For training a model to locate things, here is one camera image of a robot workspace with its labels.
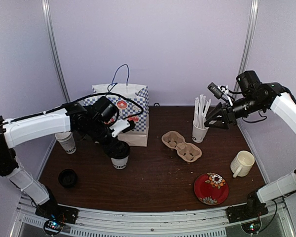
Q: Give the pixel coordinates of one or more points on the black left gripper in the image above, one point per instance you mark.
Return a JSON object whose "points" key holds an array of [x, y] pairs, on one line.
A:
{"points": [[104, 146]]}

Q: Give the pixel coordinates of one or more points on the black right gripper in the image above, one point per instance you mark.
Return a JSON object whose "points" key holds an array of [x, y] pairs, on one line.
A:
{"points": [[229, 114]]}

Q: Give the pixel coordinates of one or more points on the black plastic cup lid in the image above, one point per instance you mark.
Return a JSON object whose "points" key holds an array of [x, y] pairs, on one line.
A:
{"points": [[119, 151]]}

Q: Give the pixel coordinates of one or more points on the white paper coffee cup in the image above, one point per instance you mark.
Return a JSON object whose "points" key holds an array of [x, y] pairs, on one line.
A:
{"points": [[119, 163]]}

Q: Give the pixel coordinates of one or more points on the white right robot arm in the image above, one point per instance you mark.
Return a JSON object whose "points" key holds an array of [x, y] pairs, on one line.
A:
{"points": [[258, 97]]}

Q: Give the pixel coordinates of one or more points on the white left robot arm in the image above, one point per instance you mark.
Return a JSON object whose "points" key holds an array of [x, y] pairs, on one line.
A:
{"points": [[93, 121]]}

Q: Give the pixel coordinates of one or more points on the white cup holding straws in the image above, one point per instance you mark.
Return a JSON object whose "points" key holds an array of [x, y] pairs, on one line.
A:
{"points": [[198, 134]]}

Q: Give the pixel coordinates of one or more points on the white stacked paper cup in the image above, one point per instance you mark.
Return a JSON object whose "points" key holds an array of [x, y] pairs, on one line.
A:
{"points": [[66, 140]]}

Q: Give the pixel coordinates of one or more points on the brown pulp cup carrier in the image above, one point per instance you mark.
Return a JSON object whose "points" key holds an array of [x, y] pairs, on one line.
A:
{"points": [[186, 151]]}

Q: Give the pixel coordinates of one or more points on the blue checkered paper bag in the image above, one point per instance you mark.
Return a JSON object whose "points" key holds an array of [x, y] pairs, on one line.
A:
{"points": [[132, 101]]}

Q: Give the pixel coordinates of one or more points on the black plastic lid stack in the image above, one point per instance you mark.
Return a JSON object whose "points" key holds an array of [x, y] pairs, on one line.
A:
{"points": [[67, 178]]}

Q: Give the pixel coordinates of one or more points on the cream ceramic mug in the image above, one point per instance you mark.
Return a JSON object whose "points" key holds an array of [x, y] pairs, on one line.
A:
{"points": [[242, 164]]}

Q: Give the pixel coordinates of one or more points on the red floral plate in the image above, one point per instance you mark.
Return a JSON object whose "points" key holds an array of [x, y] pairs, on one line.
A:
{"points": [[211, 189]]}

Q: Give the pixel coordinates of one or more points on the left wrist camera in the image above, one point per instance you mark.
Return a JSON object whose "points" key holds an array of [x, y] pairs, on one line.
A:
{"points": [[122, 125]]}

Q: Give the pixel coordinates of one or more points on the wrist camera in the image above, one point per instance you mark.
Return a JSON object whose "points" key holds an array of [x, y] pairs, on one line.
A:
{"points": [[221, 92], [122, 125]]}

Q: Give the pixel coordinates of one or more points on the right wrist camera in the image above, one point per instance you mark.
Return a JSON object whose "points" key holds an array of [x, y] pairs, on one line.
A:
{"points": [[221, 92]]}

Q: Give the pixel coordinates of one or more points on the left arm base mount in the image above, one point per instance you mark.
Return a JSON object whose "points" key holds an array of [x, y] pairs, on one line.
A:
{"points": [[53, 211]]}

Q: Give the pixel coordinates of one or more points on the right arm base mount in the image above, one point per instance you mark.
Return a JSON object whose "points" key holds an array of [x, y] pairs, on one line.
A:
{"points": [[253, 208]]}

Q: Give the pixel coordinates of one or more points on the aluminium front rail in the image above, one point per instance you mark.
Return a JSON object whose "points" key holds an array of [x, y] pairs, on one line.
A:
{"points": [[211, 222]]}

